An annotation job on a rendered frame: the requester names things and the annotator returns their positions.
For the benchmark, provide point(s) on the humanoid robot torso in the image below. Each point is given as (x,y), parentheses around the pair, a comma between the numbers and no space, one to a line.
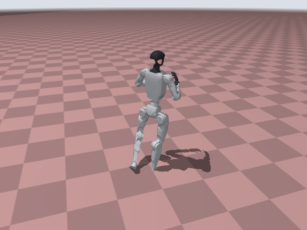
(155,89)

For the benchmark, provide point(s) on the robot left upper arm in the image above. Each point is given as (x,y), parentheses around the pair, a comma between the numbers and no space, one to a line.
(141,76)

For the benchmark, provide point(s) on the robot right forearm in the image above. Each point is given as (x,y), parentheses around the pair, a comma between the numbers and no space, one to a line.
(178,90)

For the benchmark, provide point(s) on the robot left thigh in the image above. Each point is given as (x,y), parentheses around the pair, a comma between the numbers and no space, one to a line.
(141,122)

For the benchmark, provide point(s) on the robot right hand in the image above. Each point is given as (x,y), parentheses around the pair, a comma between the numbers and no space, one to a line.
(176,78)

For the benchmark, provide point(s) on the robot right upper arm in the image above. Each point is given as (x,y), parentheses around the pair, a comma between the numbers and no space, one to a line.
(169,80)

